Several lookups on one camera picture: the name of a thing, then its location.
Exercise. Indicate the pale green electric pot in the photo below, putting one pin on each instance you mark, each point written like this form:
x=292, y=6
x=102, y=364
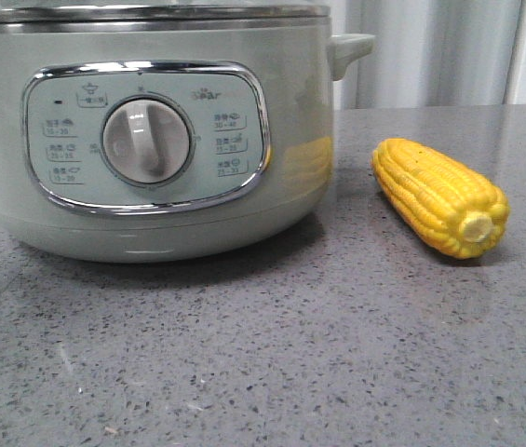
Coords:
x=256, y=95

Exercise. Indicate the yellow corn cob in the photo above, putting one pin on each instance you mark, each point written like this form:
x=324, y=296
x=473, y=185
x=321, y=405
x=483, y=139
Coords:
x=451, y=207

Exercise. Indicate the glass pot lid steel rim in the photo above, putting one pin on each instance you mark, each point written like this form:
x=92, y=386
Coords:
x=93, y=11

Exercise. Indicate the grey round control knob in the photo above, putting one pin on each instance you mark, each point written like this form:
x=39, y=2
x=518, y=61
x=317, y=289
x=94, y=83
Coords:
x=146, y=141

